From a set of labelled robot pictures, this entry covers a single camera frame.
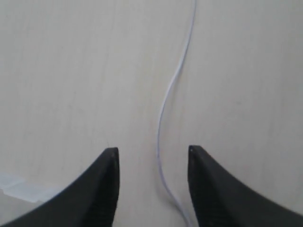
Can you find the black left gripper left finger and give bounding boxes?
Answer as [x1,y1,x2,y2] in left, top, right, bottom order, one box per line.
[4,147,120,227]

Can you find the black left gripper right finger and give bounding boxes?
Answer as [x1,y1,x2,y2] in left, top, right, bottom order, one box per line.
[188,145,303,227]

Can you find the white wired earphones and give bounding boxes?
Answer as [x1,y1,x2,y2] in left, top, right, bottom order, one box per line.
[155,0,197,227]

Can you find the clear plastic hinged case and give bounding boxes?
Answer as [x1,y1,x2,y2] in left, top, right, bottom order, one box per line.
[0,174,55,203]

